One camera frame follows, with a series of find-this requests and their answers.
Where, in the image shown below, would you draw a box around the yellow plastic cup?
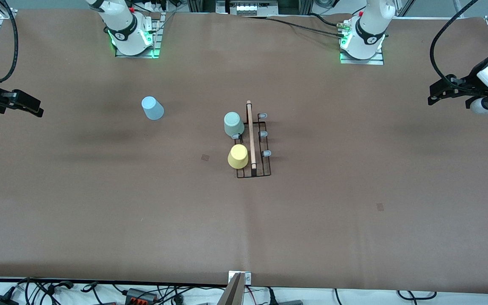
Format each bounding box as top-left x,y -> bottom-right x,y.
227,144 -> 250,169

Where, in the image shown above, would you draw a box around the light blue plastic cup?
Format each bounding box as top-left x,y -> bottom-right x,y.
141,96 -> 165,121

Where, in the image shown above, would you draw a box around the white power strip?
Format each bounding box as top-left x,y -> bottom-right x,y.
136,0 -> 172,13

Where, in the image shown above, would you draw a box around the white metal bracket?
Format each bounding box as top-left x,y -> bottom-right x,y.
228,271 -> 252,285

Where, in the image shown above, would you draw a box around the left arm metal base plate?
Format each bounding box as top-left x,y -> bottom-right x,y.
340,46 -> 385,66

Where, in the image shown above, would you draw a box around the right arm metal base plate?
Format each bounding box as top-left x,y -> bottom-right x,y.
114,13 -> 162,59

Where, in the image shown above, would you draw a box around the tangled black cables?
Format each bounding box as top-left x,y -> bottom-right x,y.
13,277 -> 119,305

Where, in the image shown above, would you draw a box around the black looped cable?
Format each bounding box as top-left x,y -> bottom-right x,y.
396,290 -> 438,302

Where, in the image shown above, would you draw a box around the black orange connector block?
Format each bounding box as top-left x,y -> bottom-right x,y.
125,288 -> 158,304

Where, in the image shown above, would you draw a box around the grey camera stand post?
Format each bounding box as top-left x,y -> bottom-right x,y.
218,272 -> 245,305

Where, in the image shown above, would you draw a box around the thick black table cable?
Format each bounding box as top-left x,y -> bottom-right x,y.
309,12 -> 343,28

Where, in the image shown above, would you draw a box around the brown table cover sheet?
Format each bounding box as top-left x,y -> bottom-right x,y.
0,9 -> 488,294

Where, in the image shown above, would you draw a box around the black wire cup holder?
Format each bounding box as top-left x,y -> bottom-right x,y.
232,100 -> 272,179

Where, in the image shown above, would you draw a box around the mint green plastic cup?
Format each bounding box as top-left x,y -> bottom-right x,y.
224,112 -> 245,139

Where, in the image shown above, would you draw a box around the grey socket box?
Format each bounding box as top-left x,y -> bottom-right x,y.
228,0 -> 279,16

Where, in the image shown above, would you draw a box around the thin black table cable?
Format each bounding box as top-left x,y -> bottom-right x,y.
240,15 -> 348,39

